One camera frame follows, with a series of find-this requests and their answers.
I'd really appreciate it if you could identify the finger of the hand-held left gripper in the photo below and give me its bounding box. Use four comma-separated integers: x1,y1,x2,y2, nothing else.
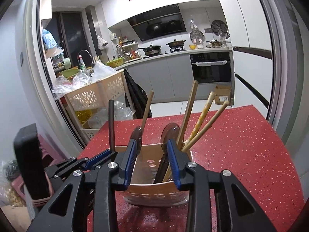
43,150,119,182

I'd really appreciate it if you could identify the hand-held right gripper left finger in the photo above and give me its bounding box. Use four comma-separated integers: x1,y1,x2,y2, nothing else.
26,139,138,232

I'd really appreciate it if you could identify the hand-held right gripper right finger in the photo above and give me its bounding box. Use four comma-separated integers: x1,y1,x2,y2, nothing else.
167,139,278,232

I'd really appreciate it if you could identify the dark brown translucent spoon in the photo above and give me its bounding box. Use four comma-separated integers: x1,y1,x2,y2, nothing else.
153,123,180,184
130,126,143,155

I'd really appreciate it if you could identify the black chopstick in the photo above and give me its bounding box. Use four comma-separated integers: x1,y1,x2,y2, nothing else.
108,100,116,151

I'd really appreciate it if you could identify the beige plastic utensil holder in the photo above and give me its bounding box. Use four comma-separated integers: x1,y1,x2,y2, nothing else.
113,145,194,207

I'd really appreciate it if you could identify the plain wooden chopstick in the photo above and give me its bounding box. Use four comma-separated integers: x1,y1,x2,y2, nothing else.
140,90,154,137

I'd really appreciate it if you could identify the wooden chopstick yellow patterned end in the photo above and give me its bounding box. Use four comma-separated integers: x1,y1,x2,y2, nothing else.
187,91,216,142

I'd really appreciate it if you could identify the wooden chopstick blue patterned end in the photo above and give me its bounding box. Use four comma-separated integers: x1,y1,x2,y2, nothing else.
181,101,230,151

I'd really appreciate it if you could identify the grey plastic bag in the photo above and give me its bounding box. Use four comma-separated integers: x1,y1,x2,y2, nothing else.
0,159,20,182

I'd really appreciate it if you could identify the yellow oil bottle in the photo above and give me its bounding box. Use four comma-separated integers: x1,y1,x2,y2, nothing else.
75,110,93,124

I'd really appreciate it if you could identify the beige perforated storage cart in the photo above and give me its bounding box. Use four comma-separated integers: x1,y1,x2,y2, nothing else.
63,69,136,142

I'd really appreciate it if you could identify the black bag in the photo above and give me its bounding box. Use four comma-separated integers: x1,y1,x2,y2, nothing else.
124,70,152,119

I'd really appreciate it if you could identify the clear plastic bag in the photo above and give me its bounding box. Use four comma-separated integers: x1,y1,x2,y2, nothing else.
52,75,92,101

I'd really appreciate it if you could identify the cardboard box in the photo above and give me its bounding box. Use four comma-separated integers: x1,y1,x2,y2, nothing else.
214,85,234,106

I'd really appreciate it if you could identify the green basin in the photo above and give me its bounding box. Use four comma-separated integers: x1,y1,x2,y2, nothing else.
60,68,81,78

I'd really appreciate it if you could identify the green colander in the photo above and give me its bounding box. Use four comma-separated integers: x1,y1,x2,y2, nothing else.
106,58,125,68

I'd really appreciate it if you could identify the dish soap bottle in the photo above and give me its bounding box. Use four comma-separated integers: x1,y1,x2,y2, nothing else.
78,55,87,71

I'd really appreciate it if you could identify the black built-in oven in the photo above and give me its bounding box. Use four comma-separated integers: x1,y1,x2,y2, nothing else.
189,51,232,84

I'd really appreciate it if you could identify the kitchen faucet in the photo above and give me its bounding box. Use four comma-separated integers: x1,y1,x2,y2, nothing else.
78,49,95,68

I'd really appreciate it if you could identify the white towel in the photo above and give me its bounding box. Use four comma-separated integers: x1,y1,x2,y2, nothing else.
195,60,227,67

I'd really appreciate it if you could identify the spice rack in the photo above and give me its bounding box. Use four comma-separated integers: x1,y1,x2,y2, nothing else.
116,37,139,61

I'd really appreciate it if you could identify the hanging white plastic bag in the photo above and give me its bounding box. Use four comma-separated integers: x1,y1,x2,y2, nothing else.
97,35,109,51

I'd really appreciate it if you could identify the black wok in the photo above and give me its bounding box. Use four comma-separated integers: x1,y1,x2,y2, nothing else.
137,44,163,55

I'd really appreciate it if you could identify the dark cooking pot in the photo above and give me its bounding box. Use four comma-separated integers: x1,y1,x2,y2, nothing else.
166,39,186,49

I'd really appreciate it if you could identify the blue package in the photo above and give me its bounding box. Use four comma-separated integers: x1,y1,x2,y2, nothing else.
42,28,58,51

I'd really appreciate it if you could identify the small steel pot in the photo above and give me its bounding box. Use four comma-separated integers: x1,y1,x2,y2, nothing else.
206,39,227,49

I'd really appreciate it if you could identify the decorated plate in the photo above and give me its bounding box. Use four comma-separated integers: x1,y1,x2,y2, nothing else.
189,30,205,44

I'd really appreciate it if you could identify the black range hood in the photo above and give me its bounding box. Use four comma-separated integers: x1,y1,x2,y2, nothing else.
127,12,187,42

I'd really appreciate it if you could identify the round metal rack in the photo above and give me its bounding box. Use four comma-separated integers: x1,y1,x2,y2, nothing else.
211,19,228,36

